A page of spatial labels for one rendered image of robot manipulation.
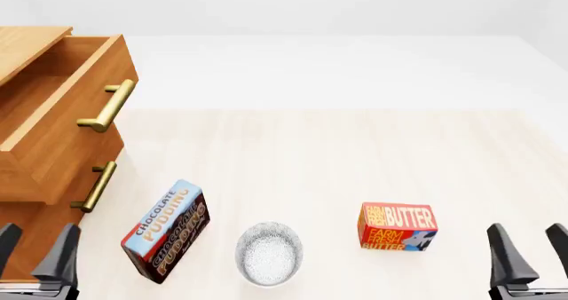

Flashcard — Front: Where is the red butter box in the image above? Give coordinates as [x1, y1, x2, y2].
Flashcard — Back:
[357, 201, 440, 254]

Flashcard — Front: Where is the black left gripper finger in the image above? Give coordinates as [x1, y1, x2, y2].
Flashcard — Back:
[30, 222, 83, 288]
[0, 222, 24, 268]

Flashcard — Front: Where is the speckled grey patterned bowl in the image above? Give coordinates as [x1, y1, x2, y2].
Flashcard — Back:
[233, 220, 305, 288]

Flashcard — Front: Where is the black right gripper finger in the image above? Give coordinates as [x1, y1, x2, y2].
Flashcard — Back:
[544, 223, 568, 272]
[485, 223, 541, 288]

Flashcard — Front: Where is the closed wooden drawer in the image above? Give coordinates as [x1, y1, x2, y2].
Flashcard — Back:
[0, 122, 126, 206]

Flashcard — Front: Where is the long brass drawer handle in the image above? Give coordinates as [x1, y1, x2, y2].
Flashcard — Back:
[75, 78, 138, 134]

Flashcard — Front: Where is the chocolate pudding box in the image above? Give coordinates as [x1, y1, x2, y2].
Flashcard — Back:
[120, 178, 211, 285]

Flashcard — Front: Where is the wooden cabinet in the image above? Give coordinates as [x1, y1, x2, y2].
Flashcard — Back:
[0, 26, 139, 285]

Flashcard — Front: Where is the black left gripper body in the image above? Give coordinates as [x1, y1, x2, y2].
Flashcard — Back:
[0, 279, 82, 300]

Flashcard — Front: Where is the open wooden drawer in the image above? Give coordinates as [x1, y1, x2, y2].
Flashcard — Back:
[0, 34, 139, 164]

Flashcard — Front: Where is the short brass drawer handle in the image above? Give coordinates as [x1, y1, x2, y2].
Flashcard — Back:
[69, 161, 119, 215]

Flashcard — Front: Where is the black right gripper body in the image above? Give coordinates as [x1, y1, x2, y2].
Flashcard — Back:
[487, 279, 568, 300]

